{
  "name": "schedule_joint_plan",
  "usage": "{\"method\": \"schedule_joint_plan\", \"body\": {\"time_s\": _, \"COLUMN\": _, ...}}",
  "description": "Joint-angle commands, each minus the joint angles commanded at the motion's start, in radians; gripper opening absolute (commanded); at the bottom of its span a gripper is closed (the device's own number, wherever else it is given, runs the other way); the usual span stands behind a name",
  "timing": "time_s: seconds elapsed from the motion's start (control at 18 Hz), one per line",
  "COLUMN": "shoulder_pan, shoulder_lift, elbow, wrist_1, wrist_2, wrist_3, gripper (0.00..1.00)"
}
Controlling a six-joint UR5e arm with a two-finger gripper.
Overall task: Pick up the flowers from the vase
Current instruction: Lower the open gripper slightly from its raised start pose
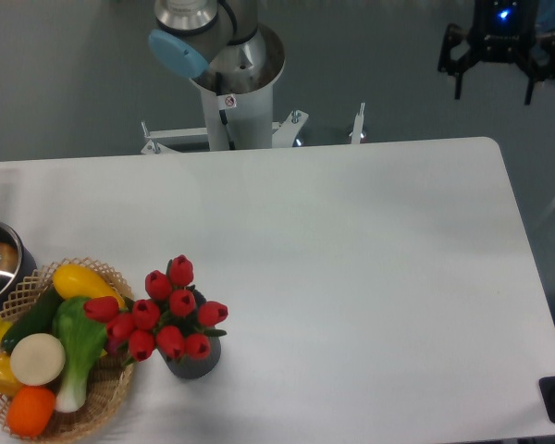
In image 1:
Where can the yellow bell pepper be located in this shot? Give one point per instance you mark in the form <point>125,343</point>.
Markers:
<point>9,384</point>

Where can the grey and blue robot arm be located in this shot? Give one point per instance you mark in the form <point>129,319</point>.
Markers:
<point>209,26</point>

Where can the woven wicker basket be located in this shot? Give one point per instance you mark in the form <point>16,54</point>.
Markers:
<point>108,382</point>

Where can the red tulip bouquet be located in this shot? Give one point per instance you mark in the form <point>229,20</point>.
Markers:
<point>136,331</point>

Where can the green bok choy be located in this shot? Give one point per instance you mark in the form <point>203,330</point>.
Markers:
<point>83,340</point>

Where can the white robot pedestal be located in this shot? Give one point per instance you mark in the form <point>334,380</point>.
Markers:
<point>240,111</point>

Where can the dark grey ribbed vase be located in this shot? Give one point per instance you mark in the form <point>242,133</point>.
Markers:
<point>186,367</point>

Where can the orange fruit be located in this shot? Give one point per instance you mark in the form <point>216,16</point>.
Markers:
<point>30,411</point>

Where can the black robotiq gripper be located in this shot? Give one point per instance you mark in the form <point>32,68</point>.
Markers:
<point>503,28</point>

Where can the dark green cucumber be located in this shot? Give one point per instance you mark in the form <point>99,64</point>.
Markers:
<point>38,319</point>

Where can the yellow squash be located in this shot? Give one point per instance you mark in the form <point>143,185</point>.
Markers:
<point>72,280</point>

